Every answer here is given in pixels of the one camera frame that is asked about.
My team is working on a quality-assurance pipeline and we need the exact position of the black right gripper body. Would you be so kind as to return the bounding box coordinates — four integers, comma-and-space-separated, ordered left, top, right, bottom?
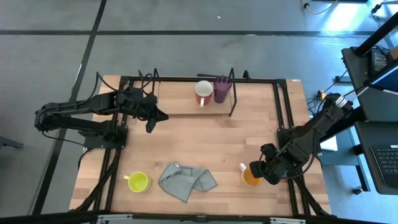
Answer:
249, 152, 290, 185

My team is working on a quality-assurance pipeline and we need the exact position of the black desk with laptop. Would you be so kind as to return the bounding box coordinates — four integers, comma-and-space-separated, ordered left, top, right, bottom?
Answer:
341, 45, 398, 122

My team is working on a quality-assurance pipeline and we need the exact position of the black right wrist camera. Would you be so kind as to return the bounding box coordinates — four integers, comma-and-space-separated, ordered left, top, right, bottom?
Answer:
262, 142, 280, 158

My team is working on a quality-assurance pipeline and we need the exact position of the silver bracket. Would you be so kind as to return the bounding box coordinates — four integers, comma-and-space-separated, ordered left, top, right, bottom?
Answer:
97, 213, 134, 224
269, 217, 306, 224

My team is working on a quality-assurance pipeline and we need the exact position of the orange mug white handle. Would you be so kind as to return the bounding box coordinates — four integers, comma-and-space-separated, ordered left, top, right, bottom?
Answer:
238, 162, 264, 187

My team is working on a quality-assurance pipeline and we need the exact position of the grey furniture foot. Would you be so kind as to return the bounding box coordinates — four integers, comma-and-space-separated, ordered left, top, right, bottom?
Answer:
0, 136, 24, 150

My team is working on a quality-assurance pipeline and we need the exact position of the wooden shelf black wire frame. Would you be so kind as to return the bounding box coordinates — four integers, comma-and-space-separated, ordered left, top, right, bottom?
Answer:
150, 67, 238, 118

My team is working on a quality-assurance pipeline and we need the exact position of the grey cloth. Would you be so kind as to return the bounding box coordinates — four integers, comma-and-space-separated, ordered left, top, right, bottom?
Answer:
157, 162, 218, 203

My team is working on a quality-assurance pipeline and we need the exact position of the purple plastic tumbler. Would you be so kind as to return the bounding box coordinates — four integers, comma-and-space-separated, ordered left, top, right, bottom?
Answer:
213, 75, 233, 104

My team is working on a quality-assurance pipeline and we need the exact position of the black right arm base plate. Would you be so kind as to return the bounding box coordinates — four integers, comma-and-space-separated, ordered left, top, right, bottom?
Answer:
277, 128, 323, 155

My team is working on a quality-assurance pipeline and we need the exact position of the black rig crossbar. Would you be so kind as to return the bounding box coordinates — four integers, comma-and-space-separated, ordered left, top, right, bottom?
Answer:
0, 210, 398, 224

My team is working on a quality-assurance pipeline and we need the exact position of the yellow cable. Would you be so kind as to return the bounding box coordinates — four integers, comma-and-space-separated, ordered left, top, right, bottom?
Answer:
300, 0, 340, 16

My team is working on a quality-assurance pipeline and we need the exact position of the laptop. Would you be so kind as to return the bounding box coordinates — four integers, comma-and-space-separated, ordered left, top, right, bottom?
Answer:
363, 60, 398, 96

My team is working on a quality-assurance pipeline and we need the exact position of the red mug white handle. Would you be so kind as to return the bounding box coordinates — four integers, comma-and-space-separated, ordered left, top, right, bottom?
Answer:
194, 80, 214, 108

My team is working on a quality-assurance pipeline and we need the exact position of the black power adapter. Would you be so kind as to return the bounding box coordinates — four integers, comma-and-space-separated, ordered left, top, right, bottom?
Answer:
369, 46, 391, 74

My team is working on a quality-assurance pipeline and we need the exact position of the black keyboard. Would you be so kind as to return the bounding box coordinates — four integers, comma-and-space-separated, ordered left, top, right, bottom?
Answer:
371, 144, 398, 189

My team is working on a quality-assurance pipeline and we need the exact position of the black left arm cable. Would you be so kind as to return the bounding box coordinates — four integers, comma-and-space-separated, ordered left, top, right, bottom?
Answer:
95, 70, 156, 94

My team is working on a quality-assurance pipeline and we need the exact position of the black aluminium table frame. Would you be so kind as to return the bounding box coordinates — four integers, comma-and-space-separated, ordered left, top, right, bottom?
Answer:
70, 74, 332, 218

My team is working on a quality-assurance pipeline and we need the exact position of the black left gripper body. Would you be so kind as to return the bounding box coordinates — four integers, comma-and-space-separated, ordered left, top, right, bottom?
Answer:
119, 88, 159, 121

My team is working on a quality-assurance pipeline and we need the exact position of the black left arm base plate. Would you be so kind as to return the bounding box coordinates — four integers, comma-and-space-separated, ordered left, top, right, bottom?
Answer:
77, 123, 129, 149

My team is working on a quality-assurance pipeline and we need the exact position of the yellow-green mug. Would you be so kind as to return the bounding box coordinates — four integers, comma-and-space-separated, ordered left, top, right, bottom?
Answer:
123, 171, 152, 193

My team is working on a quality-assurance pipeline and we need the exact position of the black diagonal beam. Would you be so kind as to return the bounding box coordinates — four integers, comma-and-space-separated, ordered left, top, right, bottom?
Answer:
354, 11, 398, 57

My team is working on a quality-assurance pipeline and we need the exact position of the black desk with keyboard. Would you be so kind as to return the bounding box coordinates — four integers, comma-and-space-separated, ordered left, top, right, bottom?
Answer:
354, 120, 398, 195

